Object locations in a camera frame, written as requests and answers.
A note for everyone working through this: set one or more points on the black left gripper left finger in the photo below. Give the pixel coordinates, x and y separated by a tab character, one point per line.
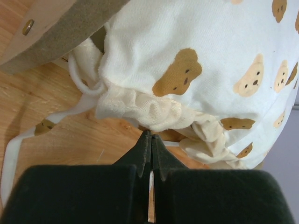
84	194

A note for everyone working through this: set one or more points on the large bear print cushion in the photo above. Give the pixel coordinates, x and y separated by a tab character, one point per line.
218	76

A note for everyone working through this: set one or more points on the wooden striped pet bed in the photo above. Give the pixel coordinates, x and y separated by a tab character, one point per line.
52	28

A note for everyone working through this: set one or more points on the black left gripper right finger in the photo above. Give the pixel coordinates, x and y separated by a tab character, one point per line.
207	196

